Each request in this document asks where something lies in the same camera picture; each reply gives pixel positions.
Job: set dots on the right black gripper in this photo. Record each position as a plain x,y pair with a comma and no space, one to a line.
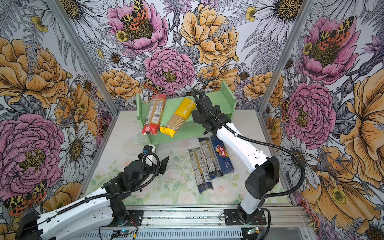
196,116

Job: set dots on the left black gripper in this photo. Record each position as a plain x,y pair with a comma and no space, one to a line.
162,167

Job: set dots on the yellow spaghetti bag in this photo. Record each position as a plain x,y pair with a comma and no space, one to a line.
180,116

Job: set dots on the red-ended spaghetti bag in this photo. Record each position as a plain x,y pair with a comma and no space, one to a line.
154,115

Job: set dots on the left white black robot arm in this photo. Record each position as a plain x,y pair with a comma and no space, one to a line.
101,208

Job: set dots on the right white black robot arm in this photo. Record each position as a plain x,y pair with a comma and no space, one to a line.
264,170

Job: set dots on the blue-ended spaghetti bag, left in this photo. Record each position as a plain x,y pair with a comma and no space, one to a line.
201,173

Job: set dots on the blue-ended spaghetti bag, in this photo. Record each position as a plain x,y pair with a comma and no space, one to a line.
210,158
201,173

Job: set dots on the blue-ended spaghetti bag, right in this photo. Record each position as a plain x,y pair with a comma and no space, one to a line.
210,158

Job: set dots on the blue Barilla spaghetti box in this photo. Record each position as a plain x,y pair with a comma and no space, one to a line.
222,156

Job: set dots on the green circuit board left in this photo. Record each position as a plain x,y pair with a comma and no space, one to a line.
122,234

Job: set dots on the green circuit board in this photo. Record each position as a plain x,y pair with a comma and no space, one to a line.
253,231
122,234

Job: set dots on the green circuit board right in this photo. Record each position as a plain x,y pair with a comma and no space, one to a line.
253,231

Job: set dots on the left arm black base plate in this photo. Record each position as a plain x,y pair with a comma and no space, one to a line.
131,218

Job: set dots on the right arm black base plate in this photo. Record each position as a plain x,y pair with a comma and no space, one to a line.
237,217

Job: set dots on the right aluminium corner post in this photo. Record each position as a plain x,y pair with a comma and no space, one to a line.
291,40

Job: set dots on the aluminium corner post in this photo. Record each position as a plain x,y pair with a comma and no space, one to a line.
291,40
71,33

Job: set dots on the left aluminium corner post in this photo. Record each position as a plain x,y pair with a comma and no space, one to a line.
71,33

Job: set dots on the aluminium mounting rail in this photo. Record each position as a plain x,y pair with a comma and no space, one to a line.
167,217

